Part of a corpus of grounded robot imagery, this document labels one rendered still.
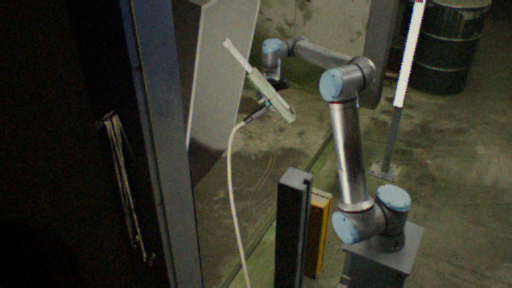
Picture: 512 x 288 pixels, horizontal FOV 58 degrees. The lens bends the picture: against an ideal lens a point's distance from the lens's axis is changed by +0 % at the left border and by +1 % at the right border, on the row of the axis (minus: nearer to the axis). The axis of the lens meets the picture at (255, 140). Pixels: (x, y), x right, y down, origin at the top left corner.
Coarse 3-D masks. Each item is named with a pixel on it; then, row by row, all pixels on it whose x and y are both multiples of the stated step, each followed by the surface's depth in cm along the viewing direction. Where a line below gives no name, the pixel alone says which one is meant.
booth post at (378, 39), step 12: (372, 0) 368; (384, 0) 364; (396, 0) 366; (372, 12) 373; (384, 12) 369; (396, 12) 381; (372, 24) 379; (384, 24) 374; (372, 36) 384; (384, 36) 379; (372, 48) 390; (384, 48) 384; (372, 60) 395; (384, 60) 394; (384, 72) 410; (372, 84) 407; (360, 96) 419; (372, 96) 414; (372, 108) 420
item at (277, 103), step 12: (228, 48) 195; (240, 60) 198; (252, 72) 199; (264, 84) 202; (264, 96) 206; (276, 96) 206; (264, 108) 210; (276, 108) 209; (288, 108) 210; (252, 120) 215; (288, 120) 212
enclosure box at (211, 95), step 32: (192, 0) 181; (224, 0) 244; (256, 0) 235; (192, 32) 188; (224, 32) 254; (192, 64) 198; (224, 64) 266; (192, 96) 209; (224, 96) 280; (192, 128) 307; (224, 128) 294; (192, 160) 285
